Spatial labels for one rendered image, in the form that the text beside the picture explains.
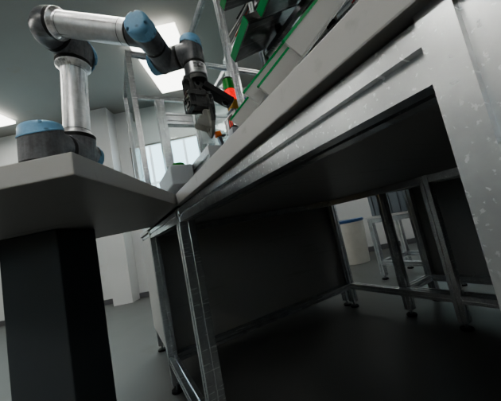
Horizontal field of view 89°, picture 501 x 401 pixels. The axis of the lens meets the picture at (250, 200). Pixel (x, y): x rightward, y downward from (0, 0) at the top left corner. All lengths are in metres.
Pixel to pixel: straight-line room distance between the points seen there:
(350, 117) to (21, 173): 0.36
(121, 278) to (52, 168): 4.22
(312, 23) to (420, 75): 0.37
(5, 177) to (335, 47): 0.38
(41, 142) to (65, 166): 0.59
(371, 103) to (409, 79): 0.03
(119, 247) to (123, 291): 0.67
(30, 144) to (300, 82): 0.84
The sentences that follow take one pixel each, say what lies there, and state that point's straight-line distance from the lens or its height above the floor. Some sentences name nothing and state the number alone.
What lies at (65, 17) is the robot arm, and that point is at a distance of 1.11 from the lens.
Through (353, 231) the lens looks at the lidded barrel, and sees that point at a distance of 3.69.
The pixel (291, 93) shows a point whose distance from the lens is 0.26.
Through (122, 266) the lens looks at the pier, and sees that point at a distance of 4.54.
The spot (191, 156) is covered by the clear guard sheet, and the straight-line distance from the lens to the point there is 2.31.
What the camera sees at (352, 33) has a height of 0.84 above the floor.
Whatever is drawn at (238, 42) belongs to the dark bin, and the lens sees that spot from 0.76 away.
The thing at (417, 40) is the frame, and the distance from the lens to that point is 0.20.
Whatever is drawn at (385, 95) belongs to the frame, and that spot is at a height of 0.80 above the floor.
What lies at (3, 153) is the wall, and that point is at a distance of 6.29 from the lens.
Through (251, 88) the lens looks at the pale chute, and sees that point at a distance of 0.61.
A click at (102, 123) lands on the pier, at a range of 5.04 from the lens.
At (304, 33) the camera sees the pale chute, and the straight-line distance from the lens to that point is 0.53.
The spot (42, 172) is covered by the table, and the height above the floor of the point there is 0.84.
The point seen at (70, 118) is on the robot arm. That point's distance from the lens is 1.13.
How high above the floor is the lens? 0.73
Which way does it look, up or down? 6 degrees up
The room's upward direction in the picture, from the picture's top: 11 degrees counter-clockwise
